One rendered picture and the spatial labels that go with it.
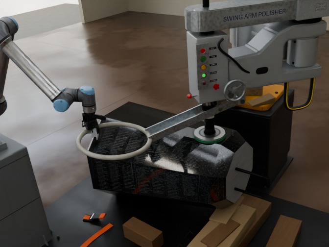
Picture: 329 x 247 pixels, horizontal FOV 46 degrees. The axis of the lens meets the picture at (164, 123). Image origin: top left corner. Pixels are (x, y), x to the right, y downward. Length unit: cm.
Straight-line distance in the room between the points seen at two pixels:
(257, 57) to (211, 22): 39
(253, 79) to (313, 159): 167
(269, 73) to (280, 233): 115
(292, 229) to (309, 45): 129
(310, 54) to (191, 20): 83
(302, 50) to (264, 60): 27
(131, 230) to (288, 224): 115
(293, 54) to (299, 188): 136
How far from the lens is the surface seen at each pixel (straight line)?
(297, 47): 267
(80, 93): 258
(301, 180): 372
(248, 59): 248
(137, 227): 300
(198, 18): 230
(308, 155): 408
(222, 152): 259
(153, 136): 251
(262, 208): 315
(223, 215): 289
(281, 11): 248
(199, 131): 270
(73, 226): 333
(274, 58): 256
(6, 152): 282
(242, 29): 312
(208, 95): 244
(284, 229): 302
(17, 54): 249
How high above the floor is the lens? 212
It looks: 27 degrees down
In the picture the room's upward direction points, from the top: 5 degrees counter-clockwise
